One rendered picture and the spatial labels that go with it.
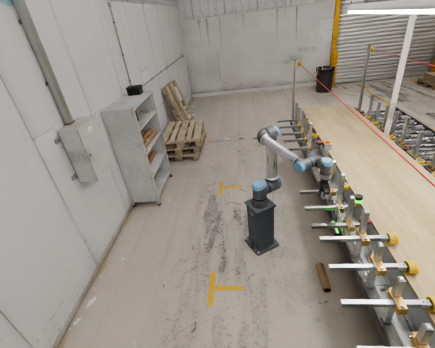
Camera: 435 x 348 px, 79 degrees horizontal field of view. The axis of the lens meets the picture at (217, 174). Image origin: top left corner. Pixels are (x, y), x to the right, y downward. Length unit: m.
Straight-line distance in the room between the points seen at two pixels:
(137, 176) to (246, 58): 6.64
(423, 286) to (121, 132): 3.42
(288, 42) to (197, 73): 3.12
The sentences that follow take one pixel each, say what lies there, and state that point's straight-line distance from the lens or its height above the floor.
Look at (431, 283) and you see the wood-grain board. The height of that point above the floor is 0.90.
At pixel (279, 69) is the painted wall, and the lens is 9.84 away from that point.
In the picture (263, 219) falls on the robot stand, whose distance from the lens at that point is 2.99.
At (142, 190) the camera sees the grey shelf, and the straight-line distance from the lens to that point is 4.19.
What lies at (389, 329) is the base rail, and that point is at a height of 0.70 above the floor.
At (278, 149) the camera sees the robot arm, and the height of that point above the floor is 1.37.
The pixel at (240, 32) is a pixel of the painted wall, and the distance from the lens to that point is 9.61.
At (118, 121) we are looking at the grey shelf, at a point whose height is 1.40.
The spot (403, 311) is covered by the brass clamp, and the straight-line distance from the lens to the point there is 1.90.
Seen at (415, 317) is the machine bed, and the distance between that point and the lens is 2.27.
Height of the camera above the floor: 2.43
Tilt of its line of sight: 31 degrees down
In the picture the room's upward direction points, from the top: 8 degrees counter-clockwise
